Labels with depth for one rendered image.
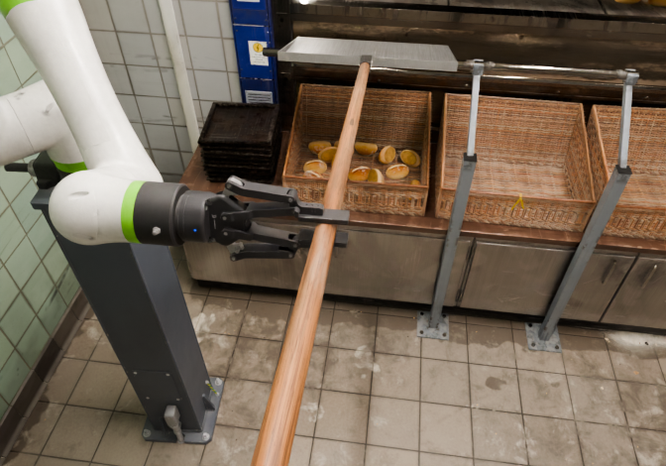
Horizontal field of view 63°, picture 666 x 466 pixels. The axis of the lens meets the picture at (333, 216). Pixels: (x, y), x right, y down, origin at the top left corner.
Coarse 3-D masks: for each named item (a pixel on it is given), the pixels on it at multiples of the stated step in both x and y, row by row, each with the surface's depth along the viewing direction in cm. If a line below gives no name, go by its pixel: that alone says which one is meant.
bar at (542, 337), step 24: (264, 48) 182; (480, 72) 176; (528, 72) 175; (552, 72) 174; (576, 72) 173; (600, 72) 172; (624, 72) 171; (624, 96) 173; (624, 120) 172; (624, 144) 172; (624, 168) 172; (456, 192) 187; (456, 216) 192; (600, 216) 183; (456, 240) 200; (576, 264) 200; (432, 312) 232; (552, 312) 222; (432, 336) 237; (528, 336) 237; (552, 336) 237
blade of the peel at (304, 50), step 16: (288, 48) 182; (304, 48) 183; (320, 48) 183; (336, 48) 184; (352, 48) 185; (368, 48) 186; (384, 48) 187; (400, 48) 188; (416, 48) 189; (432, 48) 189; (448, 48) 189; (352, 64) 166; (384, 64) 165; (400, 64) 164; (416, 64) 164; (432, 64) 163; (448, 64) 163
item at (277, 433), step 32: (352, 96) 128; (352, 128) 108; (320, 224) 75; (320, 256) 68; (320, 288) 63; (288, 352) 53; (288, 384) 49; (288, 416) 47; (256, 448) 44; (288, 448) 44
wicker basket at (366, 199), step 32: (320, 96) 229; (416, 96) 225; (384, 128) 233; (416, 128) 231; (288, 160) 207; (352, 160) 233; (320, 192) 207; (352, 192) 204; (384, 192) 203; (416, 192) 201
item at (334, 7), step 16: (304, 0) 210; (320, 0) 210; (336, 0) 210; (352, 0) 210; (352, 16) 208; (368, 16) 207; (384, 16) 206; (400, 16) 206; (416, 16) 205; (432, 16) 204; (448, 16) 203; (464, 16) 202; (480, 16) 202; (496, 16) 201; (512, 16) 200; (528, 16) 199; (544, 16) 199; (560, 16) 199; (576, 16) 199; (592, 16) 199; (608, 16) 199; (624, 16) 199; (640, 16) 199; (640, 32) 198; (656, 32) 197
